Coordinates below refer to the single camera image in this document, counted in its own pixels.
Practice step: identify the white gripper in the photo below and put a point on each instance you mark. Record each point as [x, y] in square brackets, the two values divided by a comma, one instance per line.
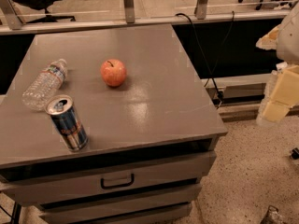
[289, 37]

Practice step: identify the blue silver redbull can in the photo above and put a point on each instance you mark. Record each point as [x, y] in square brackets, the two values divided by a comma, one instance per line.
[63, 114]

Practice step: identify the clear plastic water bottle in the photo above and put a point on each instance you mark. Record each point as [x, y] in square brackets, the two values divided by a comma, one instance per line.
[48, 81]

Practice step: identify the grey drawer cabinet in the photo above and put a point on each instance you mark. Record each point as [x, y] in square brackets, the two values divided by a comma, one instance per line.
[159, 125]

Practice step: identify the dark object on floor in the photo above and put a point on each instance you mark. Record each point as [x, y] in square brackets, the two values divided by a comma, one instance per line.
[272, 216]

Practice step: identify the red apple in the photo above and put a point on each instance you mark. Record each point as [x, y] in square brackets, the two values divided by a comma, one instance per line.
[113, 72]

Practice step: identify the metal railing post right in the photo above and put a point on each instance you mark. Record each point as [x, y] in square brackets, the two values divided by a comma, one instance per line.
[200, 9]

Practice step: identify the metal railing post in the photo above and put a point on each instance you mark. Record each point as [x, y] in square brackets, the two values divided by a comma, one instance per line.
[200, 9]
[129, 10]
[13, 21]

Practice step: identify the metal railing post middle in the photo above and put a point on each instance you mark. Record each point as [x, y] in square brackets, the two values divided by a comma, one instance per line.
[129, 10]

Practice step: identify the black drawer handle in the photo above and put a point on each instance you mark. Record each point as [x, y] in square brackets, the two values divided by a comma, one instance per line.
[117, 183]

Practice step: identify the metal railing post left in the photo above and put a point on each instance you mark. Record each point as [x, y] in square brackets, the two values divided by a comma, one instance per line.
[13, 21]

